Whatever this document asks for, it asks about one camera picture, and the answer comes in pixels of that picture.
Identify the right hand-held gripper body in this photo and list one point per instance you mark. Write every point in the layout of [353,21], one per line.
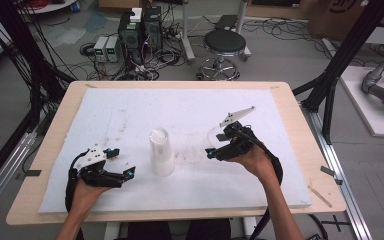
[238,143]

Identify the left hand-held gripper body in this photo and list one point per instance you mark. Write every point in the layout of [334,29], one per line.
[96,178]

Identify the single clear plastic cup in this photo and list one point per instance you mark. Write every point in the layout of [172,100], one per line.
[213,140]

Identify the person's left hand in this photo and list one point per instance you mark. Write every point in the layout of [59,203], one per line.
[85,196]

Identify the person's right hand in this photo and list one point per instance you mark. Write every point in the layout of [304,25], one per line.
[256,161]

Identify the white foam mat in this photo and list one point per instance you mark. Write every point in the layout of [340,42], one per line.
[146,110]

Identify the black tape piece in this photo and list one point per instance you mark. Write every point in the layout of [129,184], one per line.
[33,172]
[328,171]

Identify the wooden table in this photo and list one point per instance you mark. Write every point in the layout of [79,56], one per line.
[305,150]

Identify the black round stool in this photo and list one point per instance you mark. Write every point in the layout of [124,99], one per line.
[225,41]

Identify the thin wooden stick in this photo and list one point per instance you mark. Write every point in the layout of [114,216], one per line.
[320,196]

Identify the grey power supply unit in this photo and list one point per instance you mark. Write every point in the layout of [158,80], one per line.
[112,48]
[100,48]

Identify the white metal stand leg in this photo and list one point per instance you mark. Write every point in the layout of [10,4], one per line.
[187,33]
[241,20]

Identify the flat black device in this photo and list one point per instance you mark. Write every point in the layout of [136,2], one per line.
[226,21]

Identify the black computer tower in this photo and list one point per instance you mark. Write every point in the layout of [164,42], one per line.
[130,36]
[152,28]

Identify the white platform board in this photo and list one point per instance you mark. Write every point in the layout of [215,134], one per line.
[370,110]

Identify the cardboard box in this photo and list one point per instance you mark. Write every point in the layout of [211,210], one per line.
[333,16]

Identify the aluminium rail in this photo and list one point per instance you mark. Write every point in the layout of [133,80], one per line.
[340,173]
[6,173]

